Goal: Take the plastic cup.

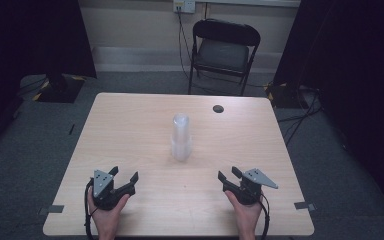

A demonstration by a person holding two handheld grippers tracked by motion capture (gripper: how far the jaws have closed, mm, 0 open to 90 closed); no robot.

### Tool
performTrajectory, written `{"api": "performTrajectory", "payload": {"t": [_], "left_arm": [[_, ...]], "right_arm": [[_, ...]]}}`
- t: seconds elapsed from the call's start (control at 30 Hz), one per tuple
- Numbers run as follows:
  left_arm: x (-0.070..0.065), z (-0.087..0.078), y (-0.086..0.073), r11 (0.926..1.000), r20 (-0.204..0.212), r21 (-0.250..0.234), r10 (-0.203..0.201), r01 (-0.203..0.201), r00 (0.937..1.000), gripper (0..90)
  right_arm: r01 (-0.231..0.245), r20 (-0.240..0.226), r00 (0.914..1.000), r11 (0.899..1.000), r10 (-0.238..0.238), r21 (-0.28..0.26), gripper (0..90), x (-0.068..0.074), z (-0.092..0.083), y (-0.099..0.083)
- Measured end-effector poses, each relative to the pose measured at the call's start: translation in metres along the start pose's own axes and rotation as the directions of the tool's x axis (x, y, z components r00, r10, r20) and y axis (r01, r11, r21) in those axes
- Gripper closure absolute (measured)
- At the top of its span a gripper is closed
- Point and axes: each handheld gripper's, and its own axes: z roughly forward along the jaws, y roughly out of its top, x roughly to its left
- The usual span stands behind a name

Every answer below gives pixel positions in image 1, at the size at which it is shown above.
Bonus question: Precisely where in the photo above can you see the stack of clear plastic cups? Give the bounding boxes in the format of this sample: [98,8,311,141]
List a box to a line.
[170,112,194,163]

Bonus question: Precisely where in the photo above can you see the person's left hand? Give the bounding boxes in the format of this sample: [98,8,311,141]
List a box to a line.
[87,193,131,233]

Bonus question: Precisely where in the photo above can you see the black stand base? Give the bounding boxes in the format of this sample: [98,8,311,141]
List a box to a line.
[31,73,87,104]
[265,80,302,110]

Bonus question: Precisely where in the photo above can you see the right hand-held gripper black cable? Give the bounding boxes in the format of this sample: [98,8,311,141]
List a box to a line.
[258,191,271,240]

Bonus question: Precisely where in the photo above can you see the black folding chair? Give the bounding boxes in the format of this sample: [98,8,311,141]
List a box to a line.
[187,18,262,97]

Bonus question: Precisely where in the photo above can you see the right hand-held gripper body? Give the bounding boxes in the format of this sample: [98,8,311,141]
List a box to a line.
[224,168,279,206]

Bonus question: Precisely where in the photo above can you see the person's right hand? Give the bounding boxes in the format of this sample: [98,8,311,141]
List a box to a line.
[224,190,265,234]

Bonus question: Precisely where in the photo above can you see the grey tape strip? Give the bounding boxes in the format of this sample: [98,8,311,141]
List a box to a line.
[293,200,317,212]
[37,204,65,216]

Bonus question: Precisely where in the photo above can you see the left hand-held gripper black cable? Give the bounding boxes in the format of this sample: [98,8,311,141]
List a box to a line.
[83,178,97,240]

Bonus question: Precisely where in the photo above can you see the black floor cables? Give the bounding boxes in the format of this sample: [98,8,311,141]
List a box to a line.
[276,85,324,148]

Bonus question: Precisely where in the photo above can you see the white wall socket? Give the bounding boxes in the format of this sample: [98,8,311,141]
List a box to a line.
[172,0,197,15]

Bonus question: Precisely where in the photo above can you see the hand-held gripper black cable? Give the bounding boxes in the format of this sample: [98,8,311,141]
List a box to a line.
[258,191,271,240]
[83,178,97,240]

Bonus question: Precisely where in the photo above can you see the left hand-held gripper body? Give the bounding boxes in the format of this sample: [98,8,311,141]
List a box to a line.
[91,169,137,212]

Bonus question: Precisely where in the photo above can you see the dark curtain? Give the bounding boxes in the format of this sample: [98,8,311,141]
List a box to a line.
[272,0,384,223]
[0,0,98,158]

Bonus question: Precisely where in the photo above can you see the black cable from wall socket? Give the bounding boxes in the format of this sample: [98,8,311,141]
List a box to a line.
[176,10,198,88]

